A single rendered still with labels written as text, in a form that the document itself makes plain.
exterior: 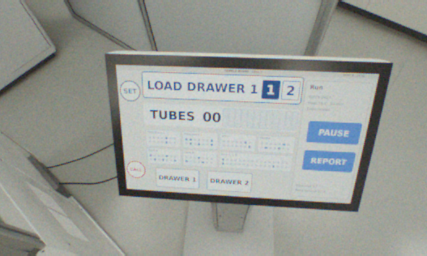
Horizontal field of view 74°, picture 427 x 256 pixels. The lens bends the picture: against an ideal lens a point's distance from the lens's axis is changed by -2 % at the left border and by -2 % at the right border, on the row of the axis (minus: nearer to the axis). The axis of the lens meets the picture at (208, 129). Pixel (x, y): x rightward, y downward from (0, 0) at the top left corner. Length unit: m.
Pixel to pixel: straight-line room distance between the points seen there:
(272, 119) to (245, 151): 0.09
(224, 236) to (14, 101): 1.72
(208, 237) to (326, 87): 1.15
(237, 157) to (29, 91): 2.02
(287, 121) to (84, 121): 1.66
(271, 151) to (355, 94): 0.18
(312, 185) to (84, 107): 1.75
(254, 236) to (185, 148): 1.05
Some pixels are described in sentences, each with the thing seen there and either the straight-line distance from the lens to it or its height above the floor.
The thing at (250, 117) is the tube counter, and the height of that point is 1.11.
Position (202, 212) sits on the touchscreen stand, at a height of 0.04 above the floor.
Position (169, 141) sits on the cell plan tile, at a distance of 0.59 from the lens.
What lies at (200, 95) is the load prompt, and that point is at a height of 1.14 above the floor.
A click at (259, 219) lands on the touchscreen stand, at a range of 1.60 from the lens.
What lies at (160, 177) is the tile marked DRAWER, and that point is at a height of 1.00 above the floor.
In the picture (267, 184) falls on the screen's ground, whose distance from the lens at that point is 0.62.
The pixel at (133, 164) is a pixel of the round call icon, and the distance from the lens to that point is 0.64.
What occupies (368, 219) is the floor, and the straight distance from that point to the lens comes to 1.80.
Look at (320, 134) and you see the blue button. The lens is 0.59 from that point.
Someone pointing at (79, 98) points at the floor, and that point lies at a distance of 2.20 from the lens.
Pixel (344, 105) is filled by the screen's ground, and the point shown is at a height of 1.14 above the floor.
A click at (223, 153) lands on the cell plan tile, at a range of 0.59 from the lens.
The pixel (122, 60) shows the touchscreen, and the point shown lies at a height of 1.19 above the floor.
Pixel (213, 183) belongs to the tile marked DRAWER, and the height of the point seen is 1.00.
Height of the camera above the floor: 1.58
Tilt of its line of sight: 60 degrees down
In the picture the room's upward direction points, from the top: 5 degrees counter-clockwise
